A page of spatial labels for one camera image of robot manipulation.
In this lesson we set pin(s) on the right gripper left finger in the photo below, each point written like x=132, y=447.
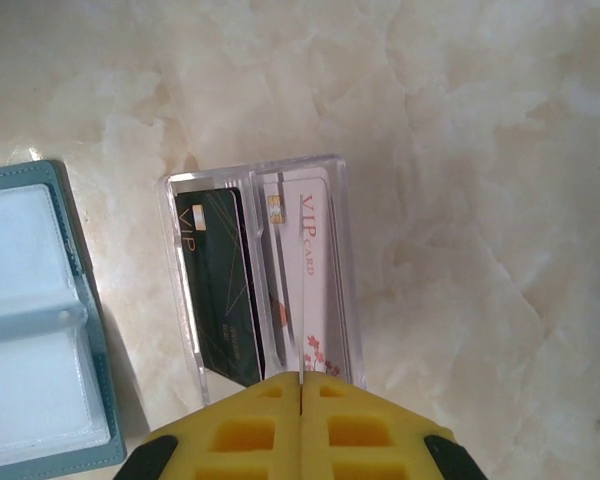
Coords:
x=240, y=440

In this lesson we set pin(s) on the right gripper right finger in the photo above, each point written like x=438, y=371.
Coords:
x=370, y=440

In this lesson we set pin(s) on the clear acrylic card box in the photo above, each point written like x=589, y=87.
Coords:
x=352, y=300

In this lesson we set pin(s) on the black VIP card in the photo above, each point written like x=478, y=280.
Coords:
x=215, y=280

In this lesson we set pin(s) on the white VIP card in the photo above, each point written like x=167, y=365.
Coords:
x=320, y=280

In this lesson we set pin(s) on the teal leather card holder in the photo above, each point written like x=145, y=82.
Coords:
x=25, y=270

